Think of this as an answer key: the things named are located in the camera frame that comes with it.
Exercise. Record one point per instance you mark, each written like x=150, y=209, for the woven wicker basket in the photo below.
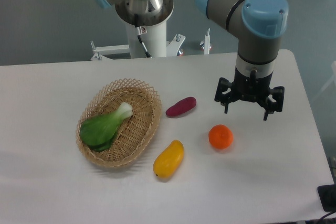
x=135, y=133

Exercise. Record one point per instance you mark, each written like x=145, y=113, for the black device at table edge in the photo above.
x=327, y=197

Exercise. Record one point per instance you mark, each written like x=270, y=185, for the green bok choy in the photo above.
x=99, y=132

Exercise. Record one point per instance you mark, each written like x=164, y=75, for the yellow mango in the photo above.
x=169, y=160

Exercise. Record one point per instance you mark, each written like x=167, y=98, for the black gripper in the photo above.
x=251, y=89

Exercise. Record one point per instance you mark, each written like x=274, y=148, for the purple sweet potato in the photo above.
x=183, y=106

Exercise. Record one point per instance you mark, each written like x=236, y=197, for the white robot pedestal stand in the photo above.
x=146, y=27

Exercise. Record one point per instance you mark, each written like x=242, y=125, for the orange fruit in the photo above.
x=220, y=137

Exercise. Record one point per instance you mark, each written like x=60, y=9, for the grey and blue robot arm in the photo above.
x=257, y=24

